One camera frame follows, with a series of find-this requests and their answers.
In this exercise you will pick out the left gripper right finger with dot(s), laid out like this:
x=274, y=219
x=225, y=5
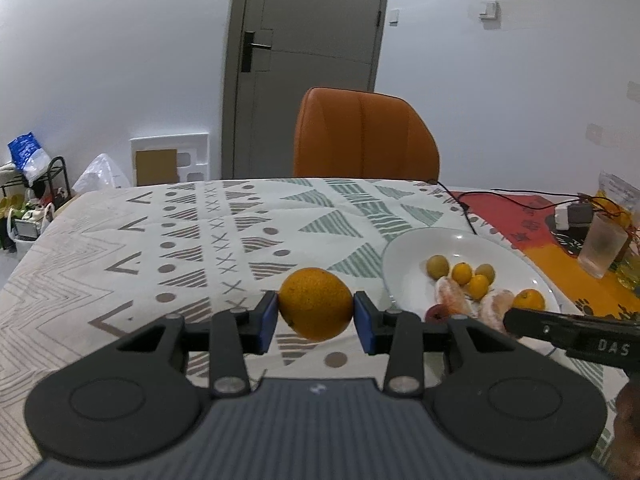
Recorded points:
x=398, y=335

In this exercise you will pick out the large orange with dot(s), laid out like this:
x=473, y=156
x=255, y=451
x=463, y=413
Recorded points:
x=316, y=304

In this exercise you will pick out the blue white plastic bag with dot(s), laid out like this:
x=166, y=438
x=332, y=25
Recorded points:
x=28, y=157

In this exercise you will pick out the orange in plate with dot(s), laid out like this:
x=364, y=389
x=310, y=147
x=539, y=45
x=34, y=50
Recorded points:
x=529, y=299

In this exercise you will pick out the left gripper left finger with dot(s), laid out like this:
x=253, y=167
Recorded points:
x=233, y=334

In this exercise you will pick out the grey door with handle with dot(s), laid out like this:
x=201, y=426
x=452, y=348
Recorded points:
x=276, y=51

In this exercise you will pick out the white power adapter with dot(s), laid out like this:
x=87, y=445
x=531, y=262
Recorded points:
x=577, y=215

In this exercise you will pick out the white shopping bag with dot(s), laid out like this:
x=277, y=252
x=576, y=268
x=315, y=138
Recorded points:
x=25, y=226

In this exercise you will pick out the green round fruit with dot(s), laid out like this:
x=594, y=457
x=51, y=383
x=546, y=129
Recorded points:
x=437, y=267
x=487, y=270

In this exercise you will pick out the white foam packaging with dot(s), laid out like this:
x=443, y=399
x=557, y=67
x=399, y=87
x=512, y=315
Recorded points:
x=192, y=153

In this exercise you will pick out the green round fruit left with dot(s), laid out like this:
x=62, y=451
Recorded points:
x=437, y=267

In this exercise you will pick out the white ceramic plate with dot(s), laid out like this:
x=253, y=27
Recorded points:
x=411, y=289

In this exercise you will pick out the frosted plastic cup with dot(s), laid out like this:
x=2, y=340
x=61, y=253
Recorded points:
x=606, y=241

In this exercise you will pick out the green round fruit right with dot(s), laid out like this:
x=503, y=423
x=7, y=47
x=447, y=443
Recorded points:
x=487, y=270

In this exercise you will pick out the yellow snack bag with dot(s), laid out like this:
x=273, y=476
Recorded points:
x=619, y=199

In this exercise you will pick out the small red apple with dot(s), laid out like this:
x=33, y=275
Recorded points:
x=437, y=314

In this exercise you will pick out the small wall switch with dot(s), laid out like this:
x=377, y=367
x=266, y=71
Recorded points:
x=393, y=17

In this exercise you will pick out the small orange kumquat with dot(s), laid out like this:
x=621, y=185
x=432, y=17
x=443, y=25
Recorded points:
x=478, y=287
x=462, y=273

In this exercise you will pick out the red orange mat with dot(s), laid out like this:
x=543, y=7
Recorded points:
x=524, y=220

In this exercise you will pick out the patterned white tablecloth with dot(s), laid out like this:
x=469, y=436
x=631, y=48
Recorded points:
x=115, y=260

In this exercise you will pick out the brown cardboard piece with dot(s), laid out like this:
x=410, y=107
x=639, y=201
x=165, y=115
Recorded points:
x=155, y=167

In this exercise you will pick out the person's right hand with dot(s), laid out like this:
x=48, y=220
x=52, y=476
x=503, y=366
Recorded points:
x=625, y=453

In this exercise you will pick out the orange leather chair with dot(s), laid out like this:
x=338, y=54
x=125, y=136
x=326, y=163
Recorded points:
x=355, y=134

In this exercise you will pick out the black metal rack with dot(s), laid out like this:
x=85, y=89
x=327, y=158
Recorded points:
x=52, y=187

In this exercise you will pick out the wall light switch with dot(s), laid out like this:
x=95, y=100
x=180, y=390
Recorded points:
x=490, y=12

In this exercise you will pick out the clear white plastic bag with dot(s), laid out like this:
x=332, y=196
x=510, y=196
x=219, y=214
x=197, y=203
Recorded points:
x=101, y=173

